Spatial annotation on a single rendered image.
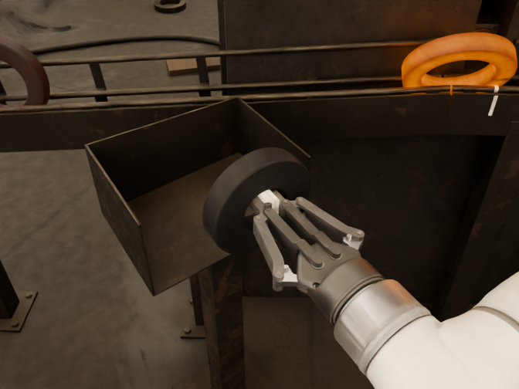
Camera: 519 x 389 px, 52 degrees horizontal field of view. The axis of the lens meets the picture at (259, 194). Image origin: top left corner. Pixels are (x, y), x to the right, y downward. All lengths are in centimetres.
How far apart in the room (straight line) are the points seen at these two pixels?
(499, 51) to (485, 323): 50
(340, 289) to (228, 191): 18
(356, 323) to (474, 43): 52
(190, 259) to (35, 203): 119
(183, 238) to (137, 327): 68
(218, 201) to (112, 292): 96
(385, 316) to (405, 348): 4
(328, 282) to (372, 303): 5
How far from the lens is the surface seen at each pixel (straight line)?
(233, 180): 63
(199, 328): 143
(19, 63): 106
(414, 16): 103
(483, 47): 91
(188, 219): 84
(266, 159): 64
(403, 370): 51
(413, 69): 93
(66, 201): 189
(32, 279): 167
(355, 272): 56
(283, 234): 62
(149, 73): 258
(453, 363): 51
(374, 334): 52
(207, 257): 78
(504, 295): 58
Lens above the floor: 116
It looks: 40 degrees down
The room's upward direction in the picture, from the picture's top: straight up
